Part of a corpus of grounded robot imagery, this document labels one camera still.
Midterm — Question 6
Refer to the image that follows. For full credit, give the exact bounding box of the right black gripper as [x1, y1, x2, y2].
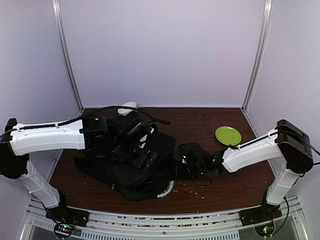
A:
[171, 160, 205, 180]

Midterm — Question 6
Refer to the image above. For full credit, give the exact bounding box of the black student backpack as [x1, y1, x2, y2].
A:
[73, 123, 176, 201]

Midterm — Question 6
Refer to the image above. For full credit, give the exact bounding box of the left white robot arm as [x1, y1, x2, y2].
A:
[0, 111, 156, 222]

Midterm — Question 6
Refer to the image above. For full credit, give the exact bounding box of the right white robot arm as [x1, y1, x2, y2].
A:
[177, 119, 315, 221]

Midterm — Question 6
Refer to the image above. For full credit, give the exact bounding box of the white patterned ceramic bowl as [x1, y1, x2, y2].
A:
[117, 101, 137, 116]

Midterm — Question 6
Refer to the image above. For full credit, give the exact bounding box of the green round plate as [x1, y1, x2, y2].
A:
[215, 126, 242, 146]

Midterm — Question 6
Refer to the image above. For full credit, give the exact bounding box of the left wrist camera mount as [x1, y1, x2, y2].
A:
[138, 133, 150, 149]

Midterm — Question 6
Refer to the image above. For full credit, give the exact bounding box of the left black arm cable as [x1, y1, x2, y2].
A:
[0, 105, 172, 141]

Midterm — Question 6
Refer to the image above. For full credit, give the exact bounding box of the front aluminium rail base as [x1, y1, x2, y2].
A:
[19, 197, 311, 240]

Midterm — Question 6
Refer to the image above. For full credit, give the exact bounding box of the right aluminium frame post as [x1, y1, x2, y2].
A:
[242, 0, 274, 114]

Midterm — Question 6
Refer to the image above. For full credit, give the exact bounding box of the aluminium frame post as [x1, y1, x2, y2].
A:
[52, 0, 84, 112]
[242, 0, 274, 114]

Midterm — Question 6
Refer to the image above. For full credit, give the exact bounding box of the left aluminium frame post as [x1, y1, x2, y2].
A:
[52, 0, 84, 112]

